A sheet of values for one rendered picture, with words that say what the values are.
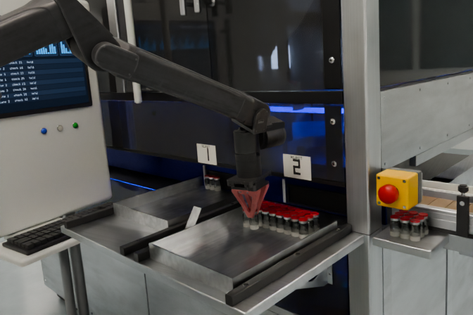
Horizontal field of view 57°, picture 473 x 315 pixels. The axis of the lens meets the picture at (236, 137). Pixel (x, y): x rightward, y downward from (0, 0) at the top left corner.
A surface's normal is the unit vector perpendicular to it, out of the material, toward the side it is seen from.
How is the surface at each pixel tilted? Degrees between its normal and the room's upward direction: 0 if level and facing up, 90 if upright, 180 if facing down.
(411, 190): 90
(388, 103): 90
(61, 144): 90
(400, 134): 90
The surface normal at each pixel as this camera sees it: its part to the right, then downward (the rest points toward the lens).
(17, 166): 0.81, 0.04
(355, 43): -0.69, 0.17
